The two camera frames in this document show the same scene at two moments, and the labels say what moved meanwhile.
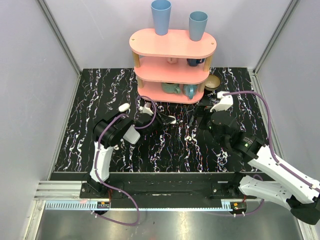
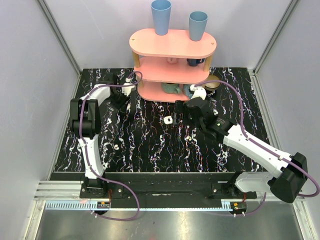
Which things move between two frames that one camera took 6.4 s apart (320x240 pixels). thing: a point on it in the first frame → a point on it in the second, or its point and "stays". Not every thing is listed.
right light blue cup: (197, 22) stays
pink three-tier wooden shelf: (171, 68) stays
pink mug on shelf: (172, 60) stays
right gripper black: (202, 110) → (181, 107)
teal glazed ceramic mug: (171, 88) stays
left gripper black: (155, 117) → (121, 100)
